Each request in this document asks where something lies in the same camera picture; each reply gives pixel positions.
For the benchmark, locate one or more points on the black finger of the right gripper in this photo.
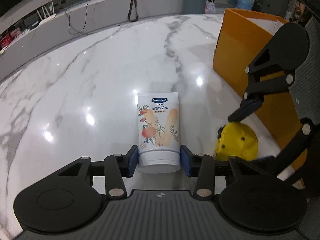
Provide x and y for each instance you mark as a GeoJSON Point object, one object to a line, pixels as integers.
{"type": "Point", "coordinates": [247, 107]}
{"type": "Point", "coordinates": [268, 160]}

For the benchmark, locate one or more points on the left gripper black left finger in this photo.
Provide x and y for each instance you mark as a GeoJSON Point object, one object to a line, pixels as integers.
{"type": "Point", "coordinates": [114, 168]}

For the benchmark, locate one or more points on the colourful woven basket bag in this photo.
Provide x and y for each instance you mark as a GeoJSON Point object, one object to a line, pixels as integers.
{"type": "Point", "coordinates": [210, 7]}

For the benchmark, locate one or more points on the Vaseline lotion tube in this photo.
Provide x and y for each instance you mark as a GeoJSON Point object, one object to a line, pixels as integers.
{"type": "Point", "coordinates": [158, 132]}

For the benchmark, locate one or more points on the orange cardboard storage box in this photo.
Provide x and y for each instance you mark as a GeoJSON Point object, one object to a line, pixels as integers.
{"type": "Point", "coordinates": [243, 35]}

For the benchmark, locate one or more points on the white wifi router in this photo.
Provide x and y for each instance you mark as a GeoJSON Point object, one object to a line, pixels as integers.
{"type": "Point", "coordinates": [46, 13]}

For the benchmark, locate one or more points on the long grey tv cabinet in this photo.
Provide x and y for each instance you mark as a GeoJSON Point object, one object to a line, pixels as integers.
{"type": "Point", "coordinates": [76, 22]}

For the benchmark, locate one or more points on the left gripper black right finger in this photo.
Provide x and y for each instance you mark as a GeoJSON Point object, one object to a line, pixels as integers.
{"type": "Point", "coordinates": [205, 168]}

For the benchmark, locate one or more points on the yellow plastic toy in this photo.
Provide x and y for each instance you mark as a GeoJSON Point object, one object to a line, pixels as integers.
{"type": "Point", "coordinates": [236, 139]}

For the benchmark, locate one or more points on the water jug bottle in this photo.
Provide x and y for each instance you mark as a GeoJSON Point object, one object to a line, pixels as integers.
{"type": "Point", "coordinates": [245, 4]}

